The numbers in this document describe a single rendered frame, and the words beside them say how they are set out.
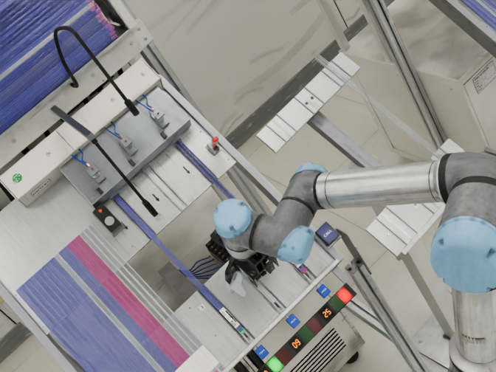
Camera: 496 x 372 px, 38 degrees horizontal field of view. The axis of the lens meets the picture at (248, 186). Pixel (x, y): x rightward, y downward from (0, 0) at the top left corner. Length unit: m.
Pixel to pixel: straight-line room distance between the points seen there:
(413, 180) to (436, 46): 1.38
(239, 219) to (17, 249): 0.76
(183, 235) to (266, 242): 1.12
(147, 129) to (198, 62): 1.84
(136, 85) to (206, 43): 1.81
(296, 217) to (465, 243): 0.39
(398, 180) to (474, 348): 0.34
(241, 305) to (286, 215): 0.50
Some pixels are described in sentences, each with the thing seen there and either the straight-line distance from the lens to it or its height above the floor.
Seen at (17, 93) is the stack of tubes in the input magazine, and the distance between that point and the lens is 1.85.
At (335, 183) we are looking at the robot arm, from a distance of 1.38.
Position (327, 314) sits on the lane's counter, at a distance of 1.86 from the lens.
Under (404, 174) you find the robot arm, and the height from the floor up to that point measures 1.15.
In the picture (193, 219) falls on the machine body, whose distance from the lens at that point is 2.50.
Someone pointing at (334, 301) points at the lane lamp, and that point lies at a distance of 1.86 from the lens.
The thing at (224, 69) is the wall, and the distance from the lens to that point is 3.79.
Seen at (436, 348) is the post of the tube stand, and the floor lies 0.01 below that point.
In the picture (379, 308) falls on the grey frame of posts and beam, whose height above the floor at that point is 0.47.
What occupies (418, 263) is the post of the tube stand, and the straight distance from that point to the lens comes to 2.19.
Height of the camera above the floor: 1.97
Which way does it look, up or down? 33 degrees down
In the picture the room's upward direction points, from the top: 35 degrees counter-clockwise
